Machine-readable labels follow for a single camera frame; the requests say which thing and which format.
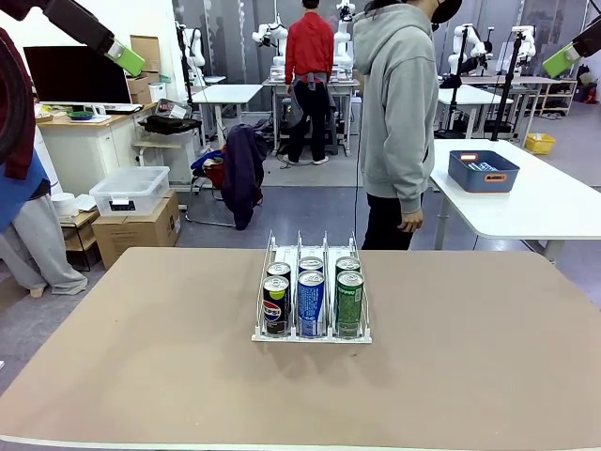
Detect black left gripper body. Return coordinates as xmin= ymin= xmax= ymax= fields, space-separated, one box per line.
xmin=0 ymin=0 xmax=90 ymax=44

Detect blue plastic basket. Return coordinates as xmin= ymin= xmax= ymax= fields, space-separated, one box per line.
xmin=447 ymin=149 xmax=521 ymax=195

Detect person's right forearm grey sleeve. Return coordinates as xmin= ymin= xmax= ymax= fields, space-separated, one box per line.
xmin=396 ymin=135 xmax=436 ymax=215

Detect green beverage can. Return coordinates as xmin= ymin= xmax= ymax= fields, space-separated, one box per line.
xmin=334 ymin=270 xmax=366 ymax=340
xmin=334 ymin=256 xmax=362 ymax=276

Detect white clear can dispenser rack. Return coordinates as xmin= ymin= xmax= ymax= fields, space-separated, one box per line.
xmin=251 ymin=229 xmax=374 ymax=345

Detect person's right hand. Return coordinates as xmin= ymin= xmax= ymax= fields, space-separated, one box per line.
xmin=400 ymin=208 xmax=425 ymax=234

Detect stacked cardboard boxes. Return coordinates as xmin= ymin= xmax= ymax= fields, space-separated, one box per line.
xmin=125 ymin=34 xmax=163 ymax=105

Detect wooden shelf unit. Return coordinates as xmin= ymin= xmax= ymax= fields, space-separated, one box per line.
xmin=533 ymin=76 xmax=579 ymax=118

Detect black computer monitor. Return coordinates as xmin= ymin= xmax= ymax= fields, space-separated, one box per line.
xmin=23 ymin=44 xmax=133 ymax=106

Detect black tripod stand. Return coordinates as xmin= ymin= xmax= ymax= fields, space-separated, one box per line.
xmin=489 ymin=26 xmax=526 ymax=143
xmin=434 ymin=23 xmax=472 ymax=140

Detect small grey crate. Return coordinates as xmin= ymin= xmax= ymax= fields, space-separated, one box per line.
xmin=154 ymin=98 xmax=193 ymax=120

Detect black bag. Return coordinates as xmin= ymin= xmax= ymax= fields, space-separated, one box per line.
xmin=139 ymin=114 xmax=204 ymax=136

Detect yellow plastic basket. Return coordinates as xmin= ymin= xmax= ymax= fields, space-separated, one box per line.
xmin=523 ymin=132 xmax=557 ymax=157

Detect person in maroon jacket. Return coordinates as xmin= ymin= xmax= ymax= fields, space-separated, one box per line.
xmin=0 ymin=26 xmax=89 ymax=299

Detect white desk with wooden top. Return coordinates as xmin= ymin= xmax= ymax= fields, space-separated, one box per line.
xmin=34 ymin=101 xmax=159 ymax=196

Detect small white background table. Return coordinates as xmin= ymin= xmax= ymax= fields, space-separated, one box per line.
xmin=191 ymin=83 xmax=265 ymax=148

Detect clear plastic storage box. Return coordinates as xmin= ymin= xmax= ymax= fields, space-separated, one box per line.
xmin=88 ymin=164 xmax=172 ymax=218

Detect large white table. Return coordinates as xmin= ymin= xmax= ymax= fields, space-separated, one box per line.
xmin=428 ymin=138 xmax=601 ymax=262

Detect white paper roll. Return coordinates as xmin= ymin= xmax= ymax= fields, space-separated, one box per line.
xmin=50 ymin=192 xmax=77 ymax=219

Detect dark jacket on chair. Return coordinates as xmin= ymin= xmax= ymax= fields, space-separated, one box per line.
xmin=220 ymin=122 xmax=270 ymax=232

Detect small wooden rack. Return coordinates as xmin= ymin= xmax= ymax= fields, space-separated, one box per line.
xmin=59 ymin=210 xmax=101 ymax=274

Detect person in grey hoodie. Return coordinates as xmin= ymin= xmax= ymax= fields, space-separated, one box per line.
xmin=351 ymin=0 xmax=464 ymax=252

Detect large cardboard box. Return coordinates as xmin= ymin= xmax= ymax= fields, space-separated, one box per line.
xmin=91 ymin=189 xmax=182 ymax=271

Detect person in red jacket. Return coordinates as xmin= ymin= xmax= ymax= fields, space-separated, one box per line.
xmin=284 ymin=0 xmax=336 ymax=166

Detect silver can back left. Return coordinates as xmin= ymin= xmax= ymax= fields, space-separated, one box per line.
xmin=266 ymin=261 xmax=293 ymax=283

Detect black Pepsi can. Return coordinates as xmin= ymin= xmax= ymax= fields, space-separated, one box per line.
xmin=262 ymin=274 xmax=291 ymax=337

